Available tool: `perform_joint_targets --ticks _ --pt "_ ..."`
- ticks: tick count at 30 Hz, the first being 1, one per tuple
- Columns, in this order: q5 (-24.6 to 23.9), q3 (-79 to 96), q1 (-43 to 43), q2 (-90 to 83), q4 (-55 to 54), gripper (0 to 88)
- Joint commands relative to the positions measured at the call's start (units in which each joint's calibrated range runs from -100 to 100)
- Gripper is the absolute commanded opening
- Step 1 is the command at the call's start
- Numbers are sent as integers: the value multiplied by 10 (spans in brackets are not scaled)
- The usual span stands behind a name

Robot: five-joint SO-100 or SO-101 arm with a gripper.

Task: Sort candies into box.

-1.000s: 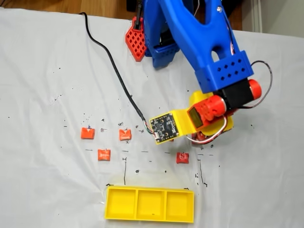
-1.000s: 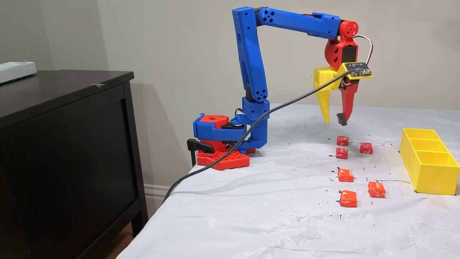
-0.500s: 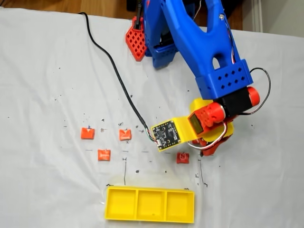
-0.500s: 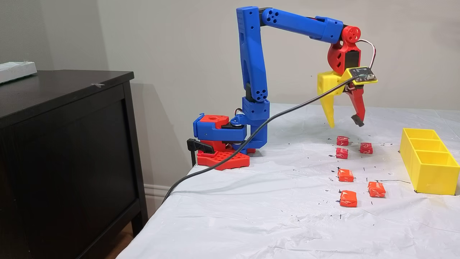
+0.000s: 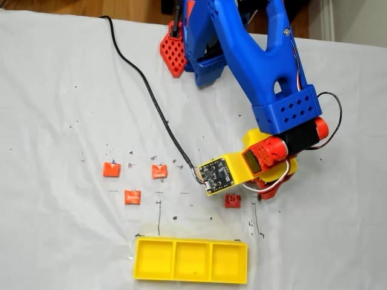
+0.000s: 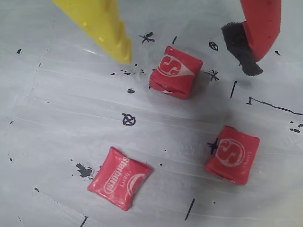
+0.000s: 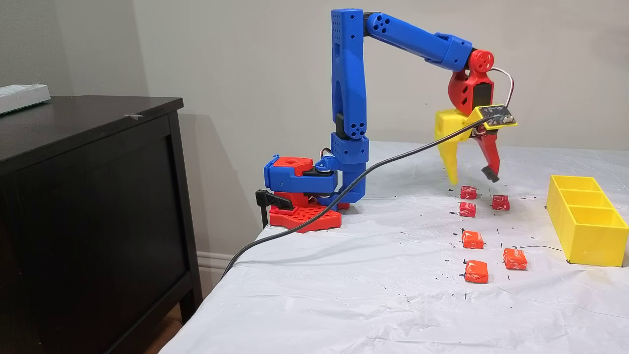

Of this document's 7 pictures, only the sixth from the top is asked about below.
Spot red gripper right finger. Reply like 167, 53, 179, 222
221, 0, 283, 77

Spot red candy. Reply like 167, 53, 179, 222
148, 45, 204, 100
87, 146, 152, 212
204, 125, 261, 186

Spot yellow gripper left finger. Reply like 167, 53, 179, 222
51, 0, 133, 65

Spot white plastic table cover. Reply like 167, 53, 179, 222
0, 0, 303, 227

